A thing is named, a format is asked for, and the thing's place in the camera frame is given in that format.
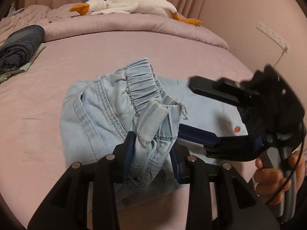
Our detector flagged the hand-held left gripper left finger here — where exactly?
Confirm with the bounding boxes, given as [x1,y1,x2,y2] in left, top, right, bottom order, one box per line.
[27,131,135,230]

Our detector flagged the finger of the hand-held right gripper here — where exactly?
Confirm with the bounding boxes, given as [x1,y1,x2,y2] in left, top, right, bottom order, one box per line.
[178,124,261,161]
[188,76,245,109]

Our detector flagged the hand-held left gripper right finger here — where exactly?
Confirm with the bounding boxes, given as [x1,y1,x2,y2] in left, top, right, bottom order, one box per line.
[168,144,281,230]

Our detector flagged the light blue denim shorts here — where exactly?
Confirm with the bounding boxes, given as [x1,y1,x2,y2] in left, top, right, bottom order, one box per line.
[60,58,249,208]

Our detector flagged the person's right hand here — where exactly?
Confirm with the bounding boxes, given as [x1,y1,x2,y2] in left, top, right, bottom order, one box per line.
[253,146,305,206]

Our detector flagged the pink bed sheet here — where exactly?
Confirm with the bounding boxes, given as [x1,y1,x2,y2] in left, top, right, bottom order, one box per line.
[0,30,259,230]

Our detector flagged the purple duvet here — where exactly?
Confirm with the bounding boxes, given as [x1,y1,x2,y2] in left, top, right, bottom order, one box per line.
[0,4,229,51]

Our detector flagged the white goose plush toy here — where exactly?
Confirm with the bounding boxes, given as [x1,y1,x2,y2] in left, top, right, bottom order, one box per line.
[69,0,203,26]

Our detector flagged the folded pale green cloth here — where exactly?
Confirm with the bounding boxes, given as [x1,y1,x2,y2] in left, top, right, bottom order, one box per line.
[0,43,46,84]

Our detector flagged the folded dark blue jeans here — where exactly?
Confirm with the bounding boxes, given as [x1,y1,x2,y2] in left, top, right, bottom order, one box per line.
[0,25,45,73]

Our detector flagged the white cable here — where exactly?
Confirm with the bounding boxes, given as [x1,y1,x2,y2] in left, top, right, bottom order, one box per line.
[273,49,288,67]

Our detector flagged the white wall power strip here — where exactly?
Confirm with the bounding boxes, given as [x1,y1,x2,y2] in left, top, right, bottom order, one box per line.
[256,22,291,52]

